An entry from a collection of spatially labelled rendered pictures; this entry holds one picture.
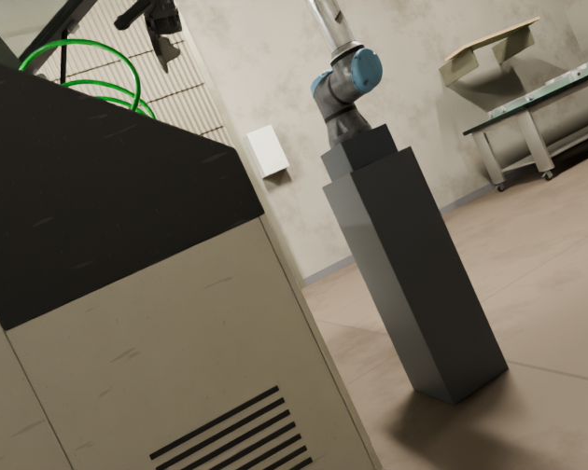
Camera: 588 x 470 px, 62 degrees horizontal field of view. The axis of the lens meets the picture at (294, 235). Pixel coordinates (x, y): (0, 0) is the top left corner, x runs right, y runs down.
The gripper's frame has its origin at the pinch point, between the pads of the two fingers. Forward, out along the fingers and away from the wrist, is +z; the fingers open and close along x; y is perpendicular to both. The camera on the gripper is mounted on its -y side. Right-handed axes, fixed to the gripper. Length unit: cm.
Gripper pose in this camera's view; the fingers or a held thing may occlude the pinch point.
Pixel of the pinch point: (163, 69)
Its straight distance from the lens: 145.5
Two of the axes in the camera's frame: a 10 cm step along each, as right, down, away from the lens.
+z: 1.7, 9.1, 3.9
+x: -0.7, -3.8, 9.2
